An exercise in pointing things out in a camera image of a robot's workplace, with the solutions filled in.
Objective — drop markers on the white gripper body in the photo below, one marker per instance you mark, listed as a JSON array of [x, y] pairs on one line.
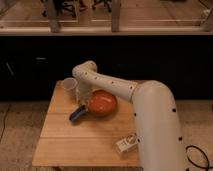
[[83, 92]]

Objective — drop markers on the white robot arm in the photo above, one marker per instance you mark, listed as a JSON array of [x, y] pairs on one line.
[[158, 129]]

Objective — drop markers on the orange ceramic bowl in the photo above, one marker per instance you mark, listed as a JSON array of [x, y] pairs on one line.
[[102, 103]]

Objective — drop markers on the clear plastic cup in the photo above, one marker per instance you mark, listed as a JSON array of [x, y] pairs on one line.
[[69, 86]]

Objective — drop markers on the wooden table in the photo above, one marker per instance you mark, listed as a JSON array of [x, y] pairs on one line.
[[88, 143]]

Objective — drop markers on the white carton bottle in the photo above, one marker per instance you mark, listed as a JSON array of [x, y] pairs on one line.
[[126, 144]]

